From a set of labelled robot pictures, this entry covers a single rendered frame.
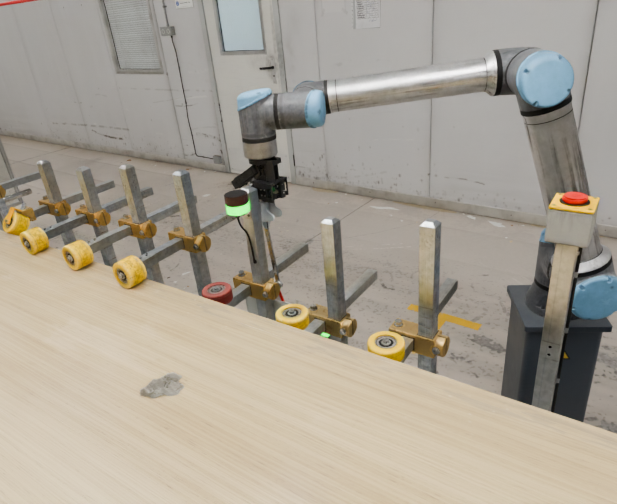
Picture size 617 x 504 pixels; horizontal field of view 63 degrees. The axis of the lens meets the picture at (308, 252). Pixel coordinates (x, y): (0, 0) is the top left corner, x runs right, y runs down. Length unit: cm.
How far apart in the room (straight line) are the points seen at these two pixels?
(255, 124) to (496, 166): 277
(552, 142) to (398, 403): 74
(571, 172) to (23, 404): 134
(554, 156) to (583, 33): 226
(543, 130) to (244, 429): 96
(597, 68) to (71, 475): 334
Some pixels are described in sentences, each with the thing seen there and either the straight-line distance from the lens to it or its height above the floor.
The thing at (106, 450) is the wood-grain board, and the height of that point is 90.
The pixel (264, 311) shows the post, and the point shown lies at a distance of 147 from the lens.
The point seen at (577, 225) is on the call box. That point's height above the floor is 119.
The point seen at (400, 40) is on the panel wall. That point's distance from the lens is 399.
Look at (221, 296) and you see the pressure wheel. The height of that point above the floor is 90.
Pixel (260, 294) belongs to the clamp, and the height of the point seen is 84.
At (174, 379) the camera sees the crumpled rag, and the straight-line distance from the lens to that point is 109.
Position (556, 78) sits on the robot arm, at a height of 137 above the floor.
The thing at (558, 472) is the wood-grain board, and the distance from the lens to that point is 91.
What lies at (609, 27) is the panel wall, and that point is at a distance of 357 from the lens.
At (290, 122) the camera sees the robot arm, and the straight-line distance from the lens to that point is 129.
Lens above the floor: 157
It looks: 27 degrees down
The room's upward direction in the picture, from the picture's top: 6 degrees counter-clockwise
